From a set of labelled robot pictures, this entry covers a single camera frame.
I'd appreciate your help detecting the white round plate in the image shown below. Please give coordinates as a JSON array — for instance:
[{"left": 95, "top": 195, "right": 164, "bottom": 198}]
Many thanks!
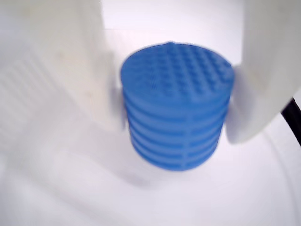
[{"left": 0, "top": 131, "right": 301, "bottom": 226}]

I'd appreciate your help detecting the long black table cable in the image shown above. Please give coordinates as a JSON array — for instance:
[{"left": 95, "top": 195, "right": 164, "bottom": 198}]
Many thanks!
[{"left": 281, "top": 96, "right": 301, "bottom": 149}]

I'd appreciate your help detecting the blue ribbed cylinder block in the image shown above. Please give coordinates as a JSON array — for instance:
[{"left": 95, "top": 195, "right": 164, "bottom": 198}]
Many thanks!
[{"left": 119, "top": 41, "right": 236, "bottom": 172}]

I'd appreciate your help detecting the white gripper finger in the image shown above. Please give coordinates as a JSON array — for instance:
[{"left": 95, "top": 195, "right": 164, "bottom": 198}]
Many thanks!
[
  {"left": 0, "top": 0, "right": 127, "bottom": 154},
  {"left": 225, "top": 0, "right": 301, "bottom": 145}
]

